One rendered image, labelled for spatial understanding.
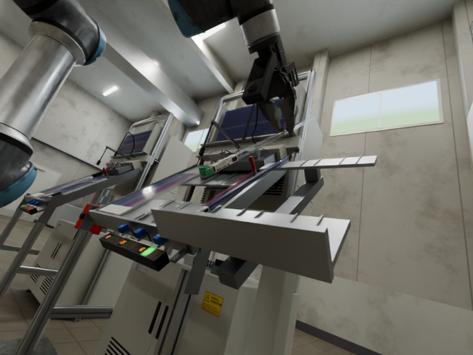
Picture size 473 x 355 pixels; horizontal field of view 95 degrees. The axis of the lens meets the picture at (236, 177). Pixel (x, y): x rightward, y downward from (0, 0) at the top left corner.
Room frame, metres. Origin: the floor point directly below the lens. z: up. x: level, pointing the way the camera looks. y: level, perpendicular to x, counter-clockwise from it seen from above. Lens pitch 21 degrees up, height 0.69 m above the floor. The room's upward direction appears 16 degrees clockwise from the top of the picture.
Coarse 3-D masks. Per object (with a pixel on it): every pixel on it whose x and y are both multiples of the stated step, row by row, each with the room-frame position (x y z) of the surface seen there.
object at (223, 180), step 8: (192, 168) 1.39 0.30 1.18; (216, 176) 1.07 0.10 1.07; (224, 176) 1.05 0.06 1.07; (232, 176) 1.00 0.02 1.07; (240, 176) 0.98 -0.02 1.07; (184, 184) 1.11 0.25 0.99; (192, 184) 1.07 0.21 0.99; (200, 184) 1.03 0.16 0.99; (208, 184) 1.00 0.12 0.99; (216, 184) 0.96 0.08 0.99; (224, 184) 0.94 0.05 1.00; (232, 184) 0.91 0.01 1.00
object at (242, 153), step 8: (304, 120) 0.51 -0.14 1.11; (312, 120) 0.54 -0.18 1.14; (296, 128) 0.48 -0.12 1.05; (272, 136) 0.41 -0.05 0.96; (280, 136) 0.43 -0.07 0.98; (256, 144) 0.37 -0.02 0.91; (264, 144) 0.39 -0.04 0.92; (240, 152) 0.35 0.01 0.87; (248, 152) 0.36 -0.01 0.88; (208, 168) 0.30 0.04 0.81
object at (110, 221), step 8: (96, 216) 1.01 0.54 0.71; (104, 216) 0.95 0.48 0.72; (112, 216) 0.90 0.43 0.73; (120, 216) 0.87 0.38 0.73; (96, 224) 1.07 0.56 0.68; (104, 224) 1.00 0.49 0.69; (112, 224) 0.94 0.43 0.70; (120, 224) 0.88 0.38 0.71; (128, 224) 0.83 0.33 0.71; (136, 224) 0.79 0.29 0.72; (144, 224) 0.75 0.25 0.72; (152, 224) 0.72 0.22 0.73; (128, 232) 0.87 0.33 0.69; (152, 232) 0.74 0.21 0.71; (152, 240) 0.77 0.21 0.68; (176, 248) 0.69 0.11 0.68; (184, 248) 0.66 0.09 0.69
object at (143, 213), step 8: (152, 200) 1.01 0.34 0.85; (160, 200) 0.98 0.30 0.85; (168, 200) 0.95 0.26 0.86; (136, 208) 0.97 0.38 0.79; (144, 208) 0.94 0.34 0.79; (176, 208) 0.84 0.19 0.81; (184, 208) 0.82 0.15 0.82; (128, 216) 0.91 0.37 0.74; (136, 216) 0.89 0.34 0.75; (144, 216) 0.85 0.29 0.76; (152, 216) 0.84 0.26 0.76
